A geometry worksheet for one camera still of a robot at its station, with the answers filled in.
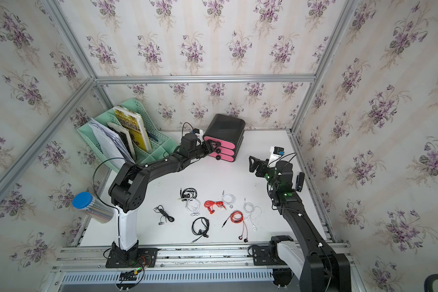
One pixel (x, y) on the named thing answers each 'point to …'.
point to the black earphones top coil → (188, 194)
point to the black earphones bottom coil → (202, 233)
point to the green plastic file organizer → (161, 144)
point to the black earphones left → (160, 209)
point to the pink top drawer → (222, 143)
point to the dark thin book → (125, 135)
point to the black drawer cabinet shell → (227, 128)
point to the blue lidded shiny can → (86, 201)
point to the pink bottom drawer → (221, 156)
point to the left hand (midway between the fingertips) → (218, 146)
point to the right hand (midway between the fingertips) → (260, 158)
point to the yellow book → (134, 123)
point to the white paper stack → (113, 143)
